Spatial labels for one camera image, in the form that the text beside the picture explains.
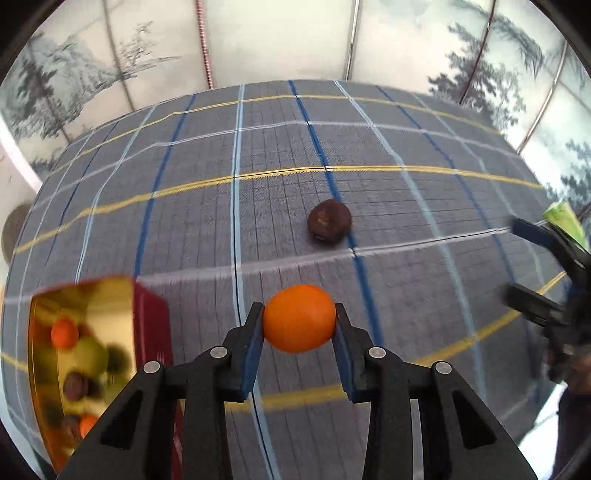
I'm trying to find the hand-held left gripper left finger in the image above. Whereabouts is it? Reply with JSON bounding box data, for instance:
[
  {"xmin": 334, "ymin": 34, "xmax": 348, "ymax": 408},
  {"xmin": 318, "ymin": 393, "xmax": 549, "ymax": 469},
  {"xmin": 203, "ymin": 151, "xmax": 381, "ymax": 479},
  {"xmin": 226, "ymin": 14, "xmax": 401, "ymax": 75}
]
[{"xmin": 58, "ymin": 302, "xmax": 266, "ymax": 480}]

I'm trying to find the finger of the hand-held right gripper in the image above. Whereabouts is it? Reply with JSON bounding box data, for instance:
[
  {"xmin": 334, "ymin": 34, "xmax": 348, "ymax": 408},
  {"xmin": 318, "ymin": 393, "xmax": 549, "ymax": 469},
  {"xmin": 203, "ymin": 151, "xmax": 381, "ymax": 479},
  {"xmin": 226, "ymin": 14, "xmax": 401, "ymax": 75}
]
[
  {"xmin": 512, "ymin": 218, "xmax": 571, "ymax": 261},
  {"xmin": 505, "ymin": 282, "xmax": 568, "ymax": 328}
]

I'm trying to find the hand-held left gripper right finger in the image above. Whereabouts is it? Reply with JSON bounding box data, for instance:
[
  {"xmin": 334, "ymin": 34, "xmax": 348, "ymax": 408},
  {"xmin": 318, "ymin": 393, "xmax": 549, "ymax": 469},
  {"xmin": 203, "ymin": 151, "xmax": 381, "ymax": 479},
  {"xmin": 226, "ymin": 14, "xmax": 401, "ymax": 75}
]
[{"xmin": 333, "ymin": 302, "xmax": 539, "ymax": 480}]

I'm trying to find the orange tangerine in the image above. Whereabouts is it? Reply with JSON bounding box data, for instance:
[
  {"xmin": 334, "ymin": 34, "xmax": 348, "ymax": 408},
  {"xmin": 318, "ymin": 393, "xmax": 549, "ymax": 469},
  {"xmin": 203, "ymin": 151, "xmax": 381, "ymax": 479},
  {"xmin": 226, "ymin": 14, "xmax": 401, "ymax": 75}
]
[
  {"xmin": 262, "ymin": 284, "xmax": 337, "ymax": 354},
  {"xmin": 50, "ymin": 319, "xmax": 79, "ymax": 349}
]

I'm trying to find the red tin box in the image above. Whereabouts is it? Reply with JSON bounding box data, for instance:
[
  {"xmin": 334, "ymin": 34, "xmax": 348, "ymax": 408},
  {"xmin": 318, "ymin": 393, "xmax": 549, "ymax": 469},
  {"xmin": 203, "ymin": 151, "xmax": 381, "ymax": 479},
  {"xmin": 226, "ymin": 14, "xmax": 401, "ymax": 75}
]
[{"xmin": 27, "ymin": 276, "xmax": 185, "ymax": 480}]

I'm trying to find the dark brown wrinkled fruit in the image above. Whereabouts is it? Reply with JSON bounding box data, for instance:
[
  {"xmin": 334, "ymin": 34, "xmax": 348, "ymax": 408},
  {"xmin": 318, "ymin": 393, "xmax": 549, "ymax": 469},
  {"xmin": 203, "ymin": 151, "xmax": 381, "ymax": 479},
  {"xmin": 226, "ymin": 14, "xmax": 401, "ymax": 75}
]
[{"xmin": 307, "ymin": 199, "xmax": 352, "ymax": 244}]

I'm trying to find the green persimmon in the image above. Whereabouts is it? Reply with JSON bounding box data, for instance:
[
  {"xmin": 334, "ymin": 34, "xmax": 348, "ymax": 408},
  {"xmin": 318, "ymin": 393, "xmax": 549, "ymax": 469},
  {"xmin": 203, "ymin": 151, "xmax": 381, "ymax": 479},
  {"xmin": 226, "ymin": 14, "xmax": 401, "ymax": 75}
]
[{"xmin": 69, "ymin": 337, "xmax": 109, "ymax": 377}]

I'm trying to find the dark brown round fruit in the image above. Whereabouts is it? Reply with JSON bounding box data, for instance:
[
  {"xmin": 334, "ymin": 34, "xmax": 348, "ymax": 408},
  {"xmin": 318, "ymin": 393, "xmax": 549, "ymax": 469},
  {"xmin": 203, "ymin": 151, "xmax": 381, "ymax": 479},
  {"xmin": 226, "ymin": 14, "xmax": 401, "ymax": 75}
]
[{"xmin": 62, "ymin": 373, "xmax": 93, "ymax": 401}]

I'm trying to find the green tissue packet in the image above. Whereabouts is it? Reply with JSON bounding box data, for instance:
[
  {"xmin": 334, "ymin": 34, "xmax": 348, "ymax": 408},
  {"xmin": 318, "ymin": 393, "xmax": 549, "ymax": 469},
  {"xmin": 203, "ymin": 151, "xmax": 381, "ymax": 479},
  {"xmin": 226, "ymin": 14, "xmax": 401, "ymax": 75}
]
[{"xmin": 542, "ymin": 202, "xmax": 591, "ymax": 252}]

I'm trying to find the grey plaid tablecloth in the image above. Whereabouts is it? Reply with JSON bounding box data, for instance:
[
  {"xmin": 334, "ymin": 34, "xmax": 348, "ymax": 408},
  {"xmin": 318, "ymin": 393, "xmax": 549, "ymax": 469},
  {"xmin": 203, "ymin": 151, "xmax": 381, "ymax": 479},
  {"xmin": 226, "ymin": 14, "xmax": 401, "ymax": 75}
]
[{"xmin": 0, "ymin": 79, "xmax": 568, "ymax": 480}]

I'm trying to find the painted folding screen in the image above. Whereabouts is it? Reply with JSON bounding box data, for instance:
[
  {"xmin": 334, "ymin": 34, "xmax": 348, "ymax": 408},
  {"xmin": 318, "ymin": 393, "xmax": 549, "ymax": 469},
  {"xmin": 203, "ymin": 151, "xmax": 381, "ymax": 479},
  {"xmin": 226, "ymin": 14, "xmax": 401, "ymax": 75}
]
[{"xmin": 0, "ymin": 0, "xmax": 591, "ymax": 217}]

